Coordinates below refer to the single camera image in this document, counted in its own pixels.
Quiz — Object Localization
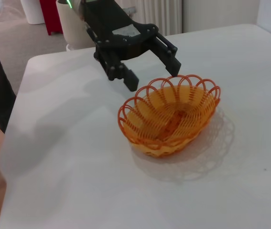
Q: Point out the white cylindrical bin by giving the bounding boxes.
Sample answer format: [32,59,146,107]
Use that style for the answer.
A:
[20,0,59,25]

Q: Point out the orange plastic wire basket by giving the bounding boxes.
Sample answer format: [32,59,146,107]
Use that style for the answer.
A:
[118,74,221,158]

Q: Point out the white ribbed radiator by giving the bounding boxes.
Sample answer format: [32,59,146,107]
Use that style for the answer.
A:
[132,0,183,37]

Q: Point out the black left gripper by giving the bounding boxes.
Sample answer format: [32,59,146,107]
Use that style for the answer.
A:
[81,0,182,93]

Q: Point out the red box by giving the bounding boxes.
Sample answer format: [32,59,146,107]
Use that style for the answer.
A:
[39,0,64,36]

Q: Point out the beige cylindrical column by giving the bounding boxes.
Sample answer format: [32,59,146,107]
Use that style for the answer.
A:
[55,0,97,52]

